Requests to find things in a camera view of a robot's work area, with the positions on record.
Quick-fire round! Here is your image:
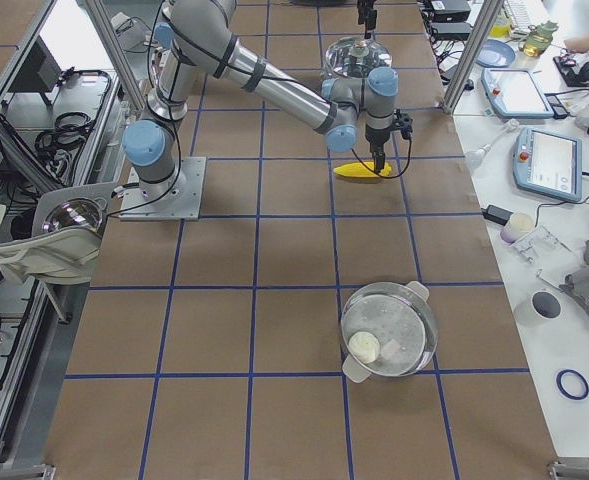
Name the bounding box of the steel steamer pot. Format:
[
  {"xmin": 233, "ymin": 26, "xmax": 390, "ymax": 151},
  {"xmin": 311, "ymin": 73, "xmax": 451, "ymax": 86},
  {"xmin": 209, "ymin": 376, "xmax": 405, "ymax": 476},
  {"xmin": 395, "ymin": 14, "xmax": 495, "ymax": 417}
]
[{"xmin": 340, "ymin": 281, "xmax": 438, "ymax": 383}]

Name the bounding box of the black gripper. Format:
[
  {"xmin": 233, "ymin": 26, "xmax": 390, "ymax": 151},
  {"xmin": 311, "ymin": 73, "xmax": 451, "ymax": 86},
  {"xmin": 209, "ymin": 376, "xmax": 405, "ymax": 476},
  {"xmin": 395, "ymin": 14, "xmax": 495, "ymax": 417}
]
[
  {"xmin": 357, "ymin": 0, "xmax": 377, "ymax": 39},
  {"xmin": 365, "ymin": 127, "xmax": 390, "ymax": 173}
]

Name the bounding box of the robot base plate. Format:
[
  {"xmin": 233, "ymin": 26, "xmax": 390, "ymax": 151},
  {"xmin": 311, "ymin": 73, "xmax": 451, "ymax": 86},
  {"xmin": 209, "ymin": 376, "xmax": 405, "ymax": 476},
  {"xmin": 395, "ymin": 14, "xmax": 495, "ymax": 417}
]
[{"xmin": 117, "ymin": 157, "xmax": 207, "ymax": 221}]

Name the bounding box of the upper teach pendant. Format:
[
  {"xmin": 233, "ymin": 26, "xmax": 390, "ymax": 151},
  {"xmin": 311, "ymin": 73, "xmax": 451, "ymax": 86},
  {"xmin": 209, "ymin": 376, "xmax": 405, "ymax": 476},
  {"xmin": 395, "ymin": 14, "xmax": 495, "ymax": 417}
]
[{"xmin": 481, "ymin": 68, "xmax": 554, "ymax": 119}]

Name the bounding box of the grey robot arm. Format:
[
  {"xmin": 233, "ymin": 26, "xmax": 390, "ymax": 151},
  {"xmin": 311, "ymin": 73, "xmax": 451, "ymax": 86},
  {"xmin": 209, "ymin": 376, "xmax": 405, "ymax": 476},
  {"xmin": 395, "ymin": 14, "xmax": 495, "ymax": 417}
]
[{"xmin": 122, "ymin": 1, "xmax": 400, "ymax": 198}]

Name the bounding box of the lower teach pendant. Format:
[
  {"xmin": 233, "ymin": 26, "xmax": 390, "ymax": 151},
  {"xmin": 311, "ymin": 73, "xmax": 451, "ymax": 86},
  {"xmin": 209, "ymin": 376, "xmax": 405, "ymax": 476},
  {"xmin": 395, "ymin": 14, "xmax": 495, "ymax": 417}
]
[{"xmin": 512, "ymin": 128, "xmax": 583, "ymax": 203}]

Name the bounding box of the blue plate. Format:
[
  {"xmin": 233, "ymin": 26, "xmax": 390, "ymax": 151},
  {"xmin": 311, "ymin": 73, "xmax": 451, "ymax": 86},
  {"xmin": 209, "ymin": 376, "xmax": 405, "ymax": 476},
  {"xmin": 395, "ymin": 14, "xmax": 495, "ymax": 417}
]
[{"xmin": 476, "ymin": 39, "xmax": 516, "ymax": 68}]

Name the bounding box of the white cup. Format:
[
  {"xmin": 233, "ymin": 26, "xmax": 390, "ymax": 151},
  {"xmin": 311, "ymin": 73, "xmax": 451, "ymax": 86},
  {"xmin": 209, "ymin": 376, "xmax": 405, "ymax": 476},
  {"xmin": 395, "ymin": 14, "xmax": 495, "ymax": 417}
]
[{"xmin": 514, "ymin": 290, "xmax": 562, "ymax": 327}]

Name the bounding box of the teach pendant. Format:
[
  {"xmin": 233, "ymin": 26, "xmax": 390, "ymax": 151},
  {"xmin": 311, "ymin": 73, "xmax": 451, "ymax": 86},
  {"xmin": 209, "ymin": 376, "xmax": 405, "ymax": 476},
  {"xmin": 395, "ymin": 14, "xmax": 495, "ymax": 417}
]
[
  {"xmin": 481, "ymin": 68, "xmax": 554, "ymax": 119},
  {"xmin": 512, "ymin": 128, "xmax": 583, "ymax": 203}
]

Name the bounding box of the pale green electric pot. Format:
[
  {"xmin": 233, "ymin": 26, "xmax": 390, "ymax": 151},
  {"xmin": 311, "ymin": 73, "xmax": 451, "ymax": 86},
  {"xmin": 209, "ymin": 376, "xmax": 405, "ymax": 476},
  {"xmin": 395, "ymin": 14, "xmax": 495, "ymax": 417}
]
[{"xmin": 321, "ymin": 36, "xmax": 393, "ymax": 91}]

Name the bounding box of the yellow plastic corn cob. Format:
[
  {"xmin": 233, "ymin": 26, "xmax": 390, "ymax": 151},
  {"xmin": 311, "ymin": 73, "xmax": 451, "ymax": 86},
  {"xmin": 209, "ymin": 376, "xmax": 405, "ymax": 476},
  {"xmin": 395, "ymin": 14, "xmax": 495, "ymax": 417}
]
[{"xmin": 333, "ymin": 161, "xmax": 393, "ymax": 179}]

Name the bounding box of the black power adapter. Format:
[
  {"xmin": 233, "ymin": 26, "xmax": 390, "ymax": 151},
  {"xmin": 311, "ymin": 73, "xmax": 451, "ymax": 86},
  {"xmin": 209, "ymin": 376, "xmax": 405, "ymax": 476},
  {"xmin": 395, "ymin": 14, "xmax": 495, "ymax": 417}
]
[{"xmin": 482, "ymin": 204, "xmax": 512, "ymax": 226}]

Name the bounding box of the white steamed bun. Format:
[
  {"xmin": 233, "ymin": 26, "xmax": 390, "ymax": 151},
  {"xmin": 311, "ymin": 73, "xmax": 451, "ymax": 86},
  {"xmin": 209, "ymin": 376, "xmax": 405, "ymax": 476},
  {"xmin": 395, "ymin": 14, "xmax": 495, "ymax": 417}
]
[{"xmin": 348, "ymin": 331, "xmax": 380, "ymax": 364}]

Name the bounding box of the glass pot lid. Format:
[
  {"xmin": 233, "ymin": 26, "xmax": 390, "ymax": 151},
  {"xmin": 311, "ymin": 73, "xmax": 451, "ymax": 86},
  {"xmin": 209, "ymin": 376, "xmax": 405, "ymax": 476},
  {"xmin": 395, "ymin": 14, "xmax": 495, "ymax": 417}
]
[{"xmin": 325, "ymin": 36, "xmax": 393, "ymax": 80}]

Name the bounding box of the blue tape ring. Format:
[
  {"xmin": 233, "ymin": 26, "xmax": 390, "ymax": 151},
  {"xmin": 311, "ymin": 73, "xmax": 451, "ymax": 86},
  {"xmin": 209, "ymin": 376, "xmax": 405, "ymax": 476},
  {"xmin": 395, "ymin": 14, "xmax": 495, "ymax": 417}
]
[{"xmin": 555, "ymin": 368, "xmax": 589, "ymax": 401}]

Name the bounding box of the aluminium frame post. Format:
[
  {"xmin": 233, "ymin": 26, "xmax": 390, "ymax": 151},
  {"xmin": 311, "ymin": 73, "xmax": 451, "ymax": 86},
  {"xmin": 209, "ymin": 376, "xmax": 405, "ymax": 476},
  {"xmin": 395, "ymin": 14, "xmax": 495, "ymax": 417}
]
[{"xmin": 441, "ymin": 0, "xmax": 503, "ymax": 114}]

